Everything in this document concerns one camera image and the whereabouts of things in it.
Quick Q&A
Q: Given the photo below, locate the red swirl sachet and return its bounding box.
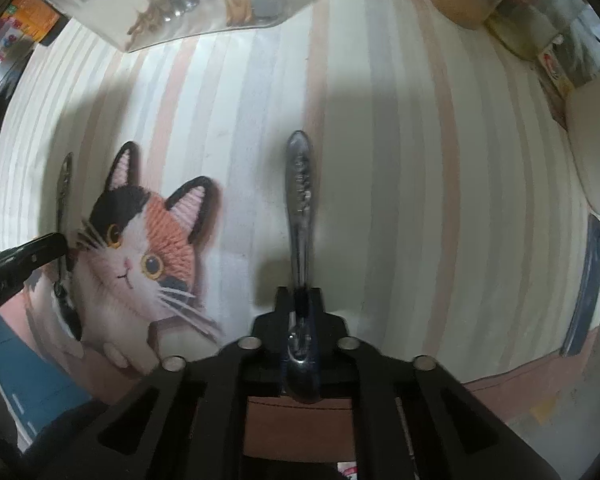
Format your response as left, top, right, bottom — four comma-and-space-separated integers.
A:
536, 45, 577, 102

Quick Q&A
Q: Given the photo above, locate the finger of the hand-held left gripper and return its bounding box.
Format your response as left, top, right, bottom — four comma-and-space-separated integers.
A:
0, 232, 69, 286

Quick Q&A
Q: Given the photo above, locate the striped cat print table mat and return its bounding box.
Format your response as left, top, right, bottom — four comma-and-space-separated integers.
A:
0, 0, 600, 411

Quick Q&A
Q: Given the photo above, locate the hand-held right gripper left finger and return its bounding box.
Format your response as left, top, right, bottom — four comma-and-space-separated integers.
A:
22, 286, 301, 480

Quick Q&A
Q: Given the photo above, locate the clear oil bottle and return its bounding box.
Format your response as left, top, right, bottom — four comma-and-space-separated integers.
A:
484, 0, 567, 59

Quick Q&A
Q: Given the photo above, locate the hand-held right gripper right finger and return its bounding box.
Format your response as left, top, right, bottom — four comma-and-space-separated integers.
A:
305, 287, 565, 480

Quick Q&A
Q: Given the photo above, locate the blue smartphone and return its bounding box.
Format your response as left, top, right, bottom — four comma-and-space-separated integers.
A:
559, 212, 600, 359

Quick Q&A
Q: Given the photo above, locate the white electric kettle pink lid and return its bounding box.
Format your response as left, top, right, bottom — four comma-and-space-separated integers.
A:
564, 66, 600, 217

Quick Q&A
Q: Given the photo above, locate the clear plastic container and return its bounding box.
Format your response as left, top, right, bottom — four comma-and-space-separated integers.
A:
45, 0, 327, 54

